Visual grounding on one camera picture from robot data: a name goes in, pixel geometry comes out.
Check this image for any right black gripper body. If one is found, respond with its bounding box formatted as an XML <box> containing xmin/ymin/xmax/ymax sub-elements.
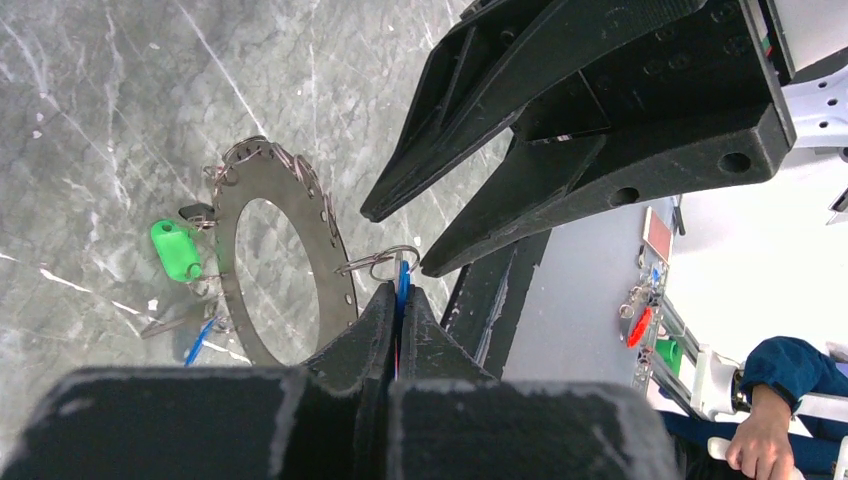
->
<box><xmin>513</xmin><ymin>1</ymin><xmax>795</xmax><ymax>143</ymax></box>

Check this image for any round metal keyring disc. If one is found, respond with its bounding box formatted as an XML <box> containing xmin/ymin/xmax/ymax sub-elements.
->
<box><xmin>198</xmin><ymin>135</ymin><xmax>422</xmax><ymax>367</ymax></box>

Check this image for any green key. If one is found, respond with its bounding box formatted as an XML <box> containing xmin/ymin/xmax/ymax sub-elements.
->
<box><xmin>150</xmin><ymin>219</ymin><xmax>203</xmax><ymax>283</ymax></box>

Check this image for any operator bare hand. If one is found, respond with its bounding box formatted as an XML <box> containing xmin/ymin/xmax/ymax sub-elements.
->
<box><xmin>725</xmin><ymin>385</ymin><xmax>795</xmax><ymax>480</ymax></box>

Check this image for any operator blue sleeve forearm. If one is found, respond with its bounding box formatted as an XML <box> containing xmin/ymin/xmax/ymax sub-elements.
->
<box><xmin>740</xmin><ymin>336</ymin><xmax>847</xmax><ymax>411</ymax></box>

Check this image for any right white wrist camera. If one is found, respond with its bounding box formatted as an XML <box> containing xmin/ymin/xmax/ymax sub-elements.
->
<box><xmin>775</xmin><ymin>1</ymin><xmax>847</xmax><ymax>156</ymax></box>

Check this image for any black key top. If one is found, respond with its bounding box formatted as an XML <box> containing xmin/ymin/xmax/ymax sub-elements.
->
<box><xmin>178</xmin><ymin>203</ymin><xmax>216</xmax><ymax>229</ymax></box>

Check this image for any aluminium frame rail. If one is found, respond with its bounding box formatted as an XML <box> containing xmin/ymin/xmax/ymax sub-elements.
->
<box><xmin>632</xmin><ymin>298</ymin><xmax>750</xmax><ymax>421</ymax></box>

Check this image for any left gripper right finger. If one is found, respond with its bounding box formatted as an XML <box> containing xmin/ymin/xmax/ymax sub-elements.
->
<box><xmin>387</xmin><ymin>286</ymin><xmax>679</xmax><ymax>479</ymax></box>

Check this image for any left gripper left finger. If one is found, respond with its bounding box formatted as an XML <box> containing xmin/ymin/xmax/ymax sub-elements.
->
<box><xmin>1</xmin><ymin>284</ymin><xmax>396</xmax><ymax>479</ymax></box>

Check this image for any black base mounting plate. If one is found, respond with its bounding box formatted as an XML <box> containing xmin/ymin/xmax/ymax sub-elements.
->
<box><xmin>440</xmin><ymin>230</ymin><xmax>551</xmax><ymax>378</ymax></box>

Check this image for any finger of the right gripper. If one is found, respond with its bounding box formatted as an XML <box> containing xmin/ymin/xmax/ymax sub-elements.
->
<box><xmin>361</xmin><ymin>1</ymin><xmax>704</xmax><ymax>223</ymax></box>
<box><xmin>420</xmin><ymin>104</ymin><xmax>795</xmax><ymax>277</ymax></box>

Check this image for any blue key top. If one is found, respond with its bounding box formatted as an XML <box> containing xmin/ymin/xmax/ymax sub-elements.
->
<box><xmin>394</xmin><ymin>257</ymin><xmax>410</xmax><ymax>379</ymax></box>

